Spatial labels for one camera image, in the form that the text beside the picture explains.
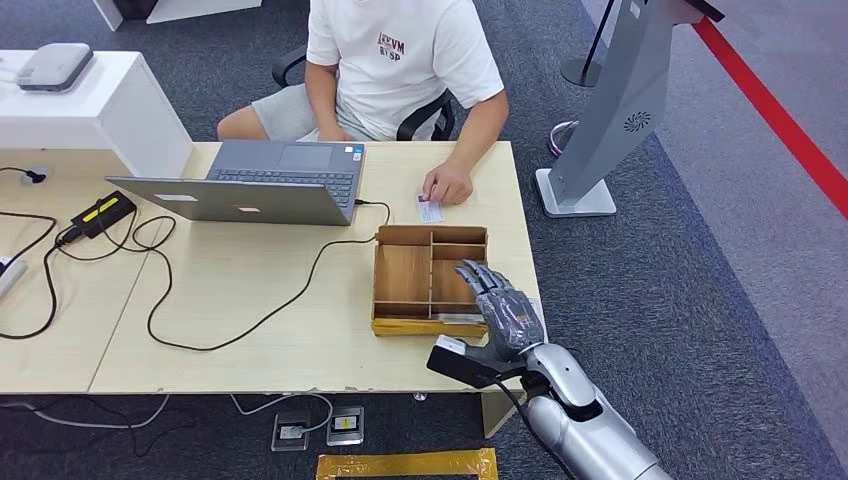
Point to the person's left hand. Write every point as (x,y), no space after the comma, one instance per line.
(450,184)

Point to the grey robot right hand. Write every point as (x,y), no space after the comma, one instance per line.
(510,321)

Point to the person's right hand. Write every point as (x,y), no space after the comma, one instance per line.
(339,134)

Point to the ID card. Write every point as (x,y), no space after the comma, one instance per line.
(430,213)

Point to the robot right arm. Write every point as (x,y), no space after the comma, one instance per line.
(583,430)

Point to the person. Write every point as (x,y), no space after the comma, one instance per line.
(397,79)

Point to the black office chair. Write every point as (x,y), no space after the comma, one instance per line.
(424,119)

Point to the light wooden desk leg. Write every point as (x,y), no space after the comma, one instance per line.
(497,414)

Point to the wooden desk organizer box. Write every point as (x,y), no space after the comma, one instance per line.
(401,272)

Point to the purple round base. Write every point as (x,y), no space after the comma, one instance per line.
(560,139)

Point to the grey open laptop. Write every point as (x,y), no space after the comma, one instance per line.
(232,202)

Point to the grey kiosk stand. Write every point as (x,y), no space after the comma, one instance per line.
(616,99)

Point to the white platform furniture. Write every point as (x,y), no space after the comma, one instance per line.
(199,8)

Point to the floor socket box yellow sticker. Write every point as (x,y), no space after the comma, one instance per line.
(345,424)

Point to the black power adapter yellow label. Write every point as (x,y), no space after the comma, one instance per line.
(109,213)

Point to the metal floor socket box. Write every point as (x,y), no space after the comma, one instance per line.
(291,430)

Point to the grey box device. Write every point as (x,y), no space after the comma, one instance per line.
(55,65)

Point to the white power strip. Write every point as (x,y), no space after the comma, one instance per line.
(10,278)

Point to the black stanchion post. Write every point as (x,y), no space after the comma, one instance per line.
(580,73)

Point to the yellow tape floor frame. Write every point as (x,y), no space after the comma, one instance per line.
(404,462)

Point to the white display pedestal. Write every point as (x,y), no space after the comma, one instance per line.
(99,119)

